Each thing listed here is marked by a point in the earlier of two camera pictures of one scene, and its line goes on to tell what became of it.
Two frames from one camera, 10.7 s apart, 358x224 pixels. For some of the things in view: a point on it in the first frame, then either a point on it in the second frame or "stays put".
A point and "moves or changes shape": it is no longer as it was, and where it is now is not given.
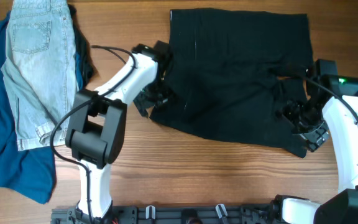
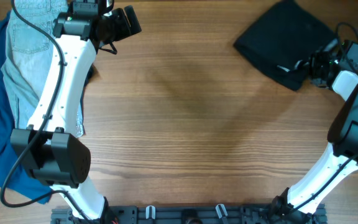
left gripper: x=143 y=101 to x=125 y=30
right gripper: x=311 y=135 to x=313 y=64
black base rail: x=172 y=214 stays put
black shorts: x=232 y=73 moves or changes shape
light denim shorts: x=40 y=68 stays put
